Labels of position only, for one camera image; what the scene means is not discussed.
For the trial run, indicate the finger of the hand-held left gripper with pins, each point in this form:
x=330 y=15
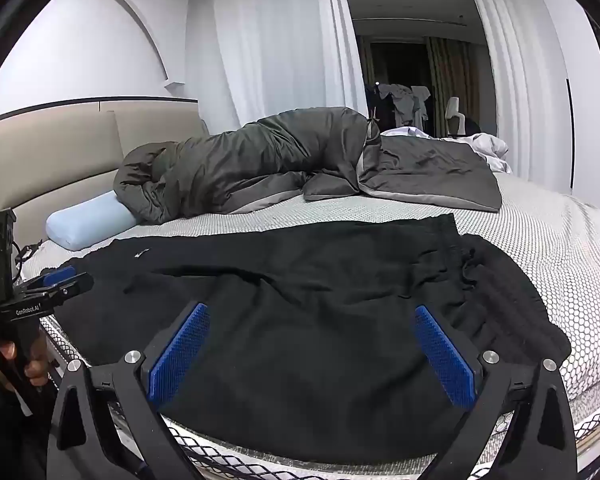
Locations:
x=72 y=286
x=60 y=276

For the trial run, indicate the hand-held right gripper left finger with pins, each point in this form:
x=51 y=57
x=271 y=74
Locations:
x=180 y=352

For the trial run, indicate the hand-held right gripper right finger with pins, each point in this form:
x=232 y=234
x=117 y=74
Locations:
x=442 y=355

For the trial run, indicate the black pants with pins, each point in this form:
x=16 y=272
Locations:
x=280 y=310

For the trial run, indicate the person's left forearm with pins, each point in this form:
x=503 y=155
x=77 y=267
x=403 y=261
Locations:
x=5 y=435

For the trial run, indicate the person's left hand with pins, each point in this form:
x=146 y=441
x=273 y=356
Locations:
x=35 y=367

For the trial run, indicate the light blue pillow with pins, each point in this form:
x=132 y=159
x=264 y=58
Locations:
x=85 y=222

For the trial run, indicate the beige padded headboard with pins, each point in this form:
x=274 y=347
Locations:
x=55 y=160

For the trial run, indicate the bed with honeycomb sheet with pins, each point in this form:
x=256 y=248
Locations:
x=530 y=240

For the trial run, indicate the grey-green duvet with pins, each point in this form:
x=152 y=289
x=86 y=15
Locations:
x=230 y=170

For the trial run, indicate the white crumpled sheet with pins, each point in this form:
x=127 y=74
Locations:
x=485 y=145

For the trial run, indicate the white chair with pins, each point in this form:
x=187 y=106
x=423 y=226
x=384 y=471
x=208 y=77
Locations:
x=454 y=115

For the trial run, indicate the pile of hanging clothes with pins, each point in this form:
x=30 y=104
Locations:
x=402 y=100

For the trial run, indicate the brown striped curtain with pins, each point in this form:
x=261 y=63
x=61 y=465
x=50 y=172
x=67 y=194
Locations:
x=452 y=75

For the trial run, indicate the white sheer curtain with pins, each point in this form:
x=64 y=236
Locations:
x=270 y=35
x=510 y=60

